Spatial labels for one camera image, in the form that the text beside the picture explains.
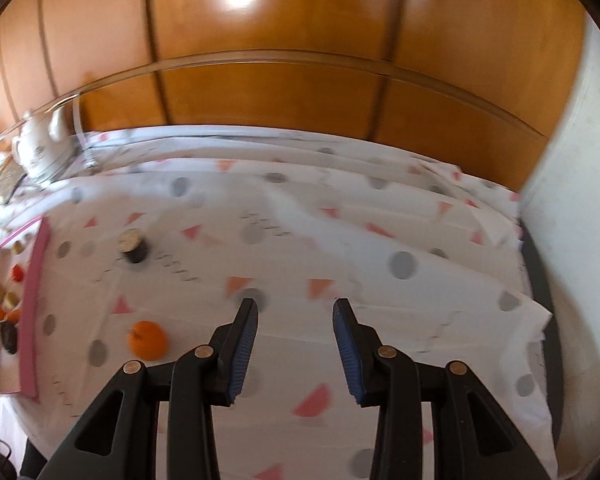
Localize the round sugarcane piece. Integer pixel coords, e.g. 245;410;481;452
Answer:
118;229;149;264

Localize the small red tomato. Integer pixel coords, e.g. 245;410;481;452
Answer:
10;263;24;283

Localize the small orange carrot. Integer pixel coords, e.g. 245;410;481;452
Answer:
4;309;22;325

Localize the orange tangerine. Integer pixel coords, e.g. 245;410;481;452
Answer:
128;320;170;362

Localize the white patterned tablecloth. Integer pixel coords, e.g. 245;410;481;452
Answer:
0;127;557;479

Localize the pink shallow tray box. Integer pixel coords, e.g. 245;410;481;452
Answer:
0;216;50;400

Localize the ornate tissue box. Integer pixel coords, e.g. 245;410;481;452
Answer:
0;155;27;205

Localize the white ceramic electric kettle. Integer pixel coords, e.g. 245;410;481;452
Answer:
12;106;76;184

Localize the white kettle power cord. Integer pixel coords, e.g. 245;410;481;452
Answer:
71;94;102;170

